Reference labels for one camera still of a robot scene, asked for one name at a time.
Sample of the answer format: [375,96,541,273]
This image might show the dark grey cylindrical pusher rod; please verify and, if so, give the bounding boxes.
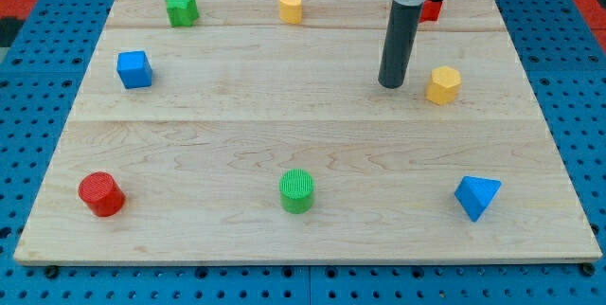
[378,1,422,89]

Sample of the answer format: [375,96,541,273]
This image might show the red star block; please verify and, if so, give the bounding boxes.
[419,0,442,23]

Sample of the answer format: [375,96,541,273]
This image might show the green star block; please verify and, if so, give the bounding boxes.
[165,0,199,27]

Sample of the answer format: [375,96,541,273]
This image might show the yellow hexagon block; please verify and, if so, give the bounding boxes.
[425,66,462,105]

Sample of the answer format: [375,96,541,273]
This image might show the blue triangle block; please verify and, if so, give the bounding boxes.
[454,176,502,222]

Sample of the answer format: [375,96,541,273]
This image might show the green cylinder block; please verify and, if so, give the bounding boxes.
[279,169,314,214]

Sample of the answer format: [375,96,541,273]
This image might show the light wooden board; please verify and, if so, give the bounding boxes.
[14,0,601,266]

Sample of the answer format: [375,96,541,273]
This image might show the blue cube block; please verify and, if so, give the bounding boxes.
[116,50,152,89]

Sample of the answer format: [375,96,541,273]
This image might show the red cylinder block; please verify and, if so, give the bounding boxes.
[78,171,126,217]

